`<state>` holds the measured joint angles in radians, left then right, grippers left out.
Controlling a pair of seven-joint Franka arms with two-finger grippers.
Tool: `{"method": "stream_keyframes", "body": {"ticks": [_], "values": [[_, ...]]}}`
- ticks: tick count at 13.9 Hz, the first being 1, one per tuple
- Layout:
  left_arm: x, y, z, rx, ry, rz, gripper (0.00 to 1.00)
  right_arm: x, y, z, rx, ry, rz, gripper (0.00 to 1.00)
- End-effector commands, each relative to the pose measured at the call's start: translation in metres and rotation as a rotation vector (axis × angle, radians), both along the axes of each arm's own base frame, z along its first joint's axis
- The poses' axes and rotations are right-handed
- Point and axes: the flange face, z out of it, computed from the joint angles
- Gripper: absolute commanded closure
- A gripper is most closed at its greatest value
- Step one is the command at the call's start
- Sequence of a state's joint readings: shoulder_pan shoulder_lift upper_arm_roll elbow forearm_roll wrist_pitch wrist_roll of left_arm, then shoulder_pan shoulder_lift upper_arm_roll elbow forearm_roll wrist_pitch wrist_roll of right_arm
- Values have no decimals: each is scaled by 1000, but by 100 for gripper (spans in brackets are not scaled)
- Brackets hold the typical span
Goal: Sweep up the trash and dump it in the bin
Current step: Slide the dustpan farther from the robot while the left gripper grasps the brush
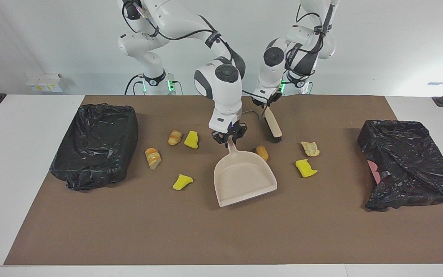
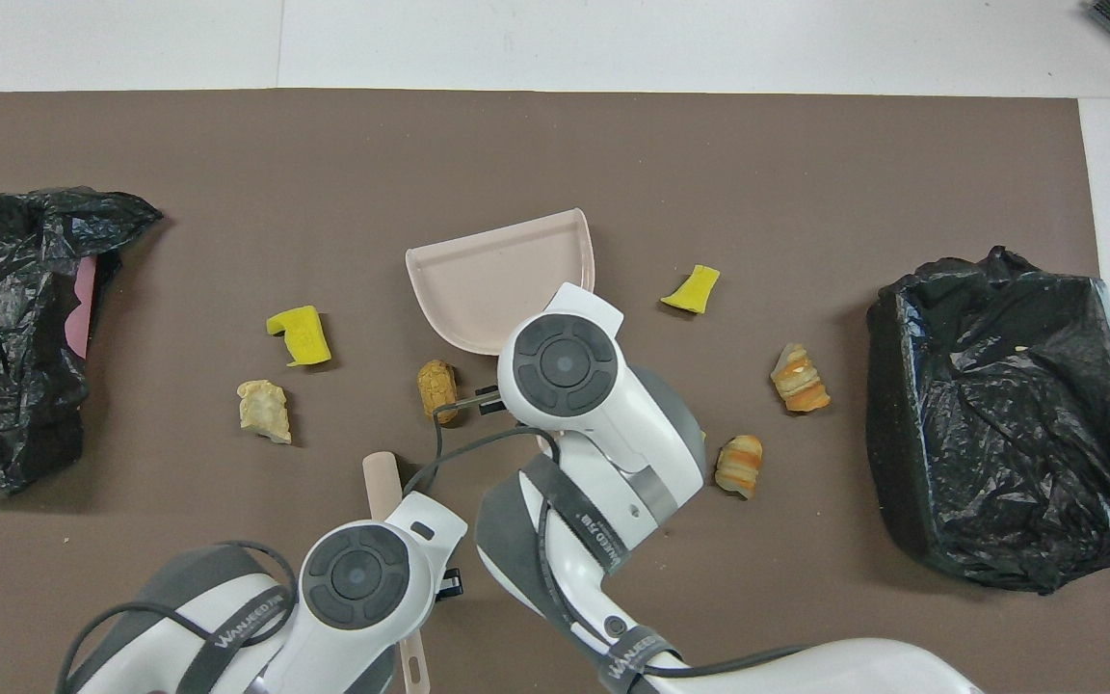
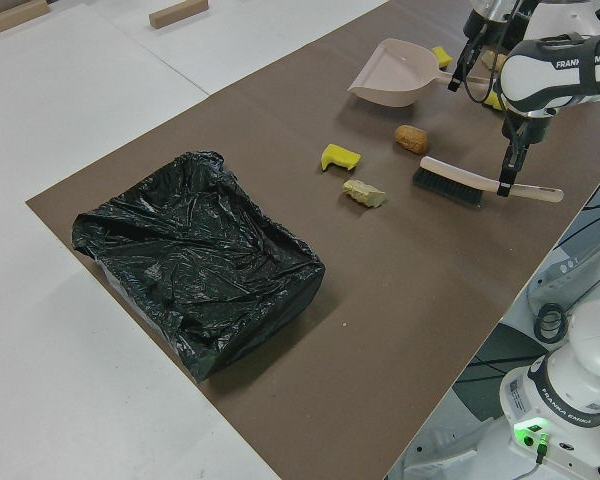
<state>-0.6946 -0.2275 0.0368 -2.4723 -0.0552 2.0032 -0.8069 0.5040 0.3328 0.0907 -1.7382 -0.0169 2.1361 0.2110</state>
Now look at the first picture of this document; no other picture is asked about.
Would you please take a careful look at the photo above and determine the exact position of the white wall socket box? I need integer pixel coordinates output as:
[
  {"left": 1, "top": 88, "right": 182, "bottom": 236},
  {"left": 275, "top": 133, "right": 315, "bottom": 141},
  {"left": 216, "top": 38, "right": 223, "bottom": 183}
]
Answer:
[{"left": 26, "top": 74, "right": 63, "bottom": 93}]

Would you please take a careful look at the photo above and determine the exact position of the beige plastic dustpan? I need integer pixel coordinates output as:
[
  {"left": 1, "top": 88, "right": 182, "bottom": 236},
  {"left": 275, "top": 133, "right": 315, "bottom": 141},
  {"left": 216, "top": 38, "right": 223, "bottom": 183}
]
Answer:
[{"left": 213, "top": 137, "right": 278, "bottom": 208}]

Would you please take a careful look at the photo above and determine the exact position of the black base cable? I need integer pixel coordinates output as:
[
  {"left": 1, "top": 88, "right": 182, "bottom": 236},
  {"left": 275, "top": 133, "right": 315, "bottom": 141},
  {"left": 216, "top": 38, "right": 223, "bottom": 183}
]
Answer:
[{"left": 125, "top": 74, "right": 147, "bottom": 95}]

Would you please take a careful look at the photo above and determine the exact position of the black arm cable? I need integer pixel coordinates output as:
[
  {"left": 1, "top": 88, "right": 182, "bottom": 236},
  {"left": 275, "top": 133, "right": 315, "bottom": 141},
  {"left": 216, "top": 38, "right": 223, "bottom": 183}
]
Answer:
[
  {"left": 285, "top": 4, "right": 335, "bottom": 77},
  {"left": 122, "top": 0, "right": 260, "bottom": 116}
]

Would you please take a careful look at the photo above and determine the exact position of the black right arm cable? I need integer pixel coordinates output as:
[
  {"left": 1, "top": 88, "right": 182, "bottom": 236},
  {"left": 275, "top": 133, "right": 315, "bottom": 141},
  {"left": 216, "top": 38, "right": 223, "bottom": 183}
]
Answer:
[{"left": 122, "top": 0, "right": 260, "bottom": 116}]

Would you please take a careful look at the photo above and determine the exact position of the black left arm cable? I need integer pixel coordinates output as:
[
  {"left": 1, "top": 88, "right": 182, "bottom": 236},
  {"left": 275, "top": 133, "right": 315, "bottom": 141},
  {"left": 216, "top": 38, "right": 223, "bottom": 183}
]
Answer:
[{"left": 285, "top": 4, "right": 335, "bottom": 77}]

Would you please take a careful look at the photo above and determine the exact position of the striped croissant with pale end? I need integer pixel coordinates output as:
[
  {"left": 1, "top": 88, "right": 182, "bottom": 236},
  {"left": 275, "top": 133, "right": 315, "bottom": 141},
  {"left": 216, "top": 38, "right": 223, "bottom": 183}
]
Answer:
[{"left": 145, "top": 148, "right": 162, "bottom": 170}]

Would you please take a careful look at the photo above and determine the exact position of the black trash bag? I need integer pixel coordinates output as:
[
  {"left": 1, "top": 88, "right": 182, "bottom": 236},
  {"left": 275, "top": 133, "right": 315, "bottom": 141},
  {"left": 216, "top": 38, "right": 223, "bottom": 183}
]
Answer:
[
  {"left": 357, "top": 120, "right": 443, "bottom": 211},
  {"left": 50, "top": 103, "right": 139, "bottom": 191}
]

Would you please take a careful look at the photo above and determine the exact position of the orange striped pastry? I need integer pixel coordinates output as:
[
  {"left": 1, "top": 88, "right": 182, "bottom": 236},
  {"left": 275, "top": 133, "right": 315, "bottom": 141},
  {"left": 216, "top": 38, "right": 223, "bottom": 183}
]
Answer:
[{"left": 301, "top": 141, "right": 320, "bottom": 157}]

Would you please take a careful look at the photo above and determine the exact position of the yellow sponge piece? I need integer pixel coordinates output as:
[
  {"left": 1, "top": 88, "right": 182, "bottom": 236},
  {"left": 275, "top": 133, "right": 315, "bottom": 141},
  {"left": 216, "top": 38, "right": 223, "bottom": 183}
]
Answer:
[
  {"left": 184, "top": 131, "right": 199, "bottom": 149},
  {"left": 295, "top": 159, "right": 318, "bottom": 178},
  {"left": 173, "top": 174, "right": 194, "bottom": 190}
]

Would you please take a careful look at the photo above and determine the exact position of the pink bin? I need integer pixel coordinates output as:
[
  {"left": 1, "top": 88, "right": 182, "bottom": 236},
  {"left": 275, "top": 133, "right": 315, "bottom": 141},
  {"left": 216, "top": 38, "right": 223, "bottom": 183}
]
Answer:
[{"left": 367, "top": 160, "right": 381, "bottom": 185}]

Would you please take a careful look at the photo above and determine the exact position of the brown table mat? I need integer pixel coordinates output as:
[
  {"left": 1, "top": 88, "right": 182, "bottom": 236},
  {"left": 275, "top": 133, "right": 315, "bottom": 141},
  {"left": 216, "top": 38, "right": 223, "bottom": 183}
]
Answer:
[{"left": 3, "top": 95, "right": 443, "bottom": 266}]

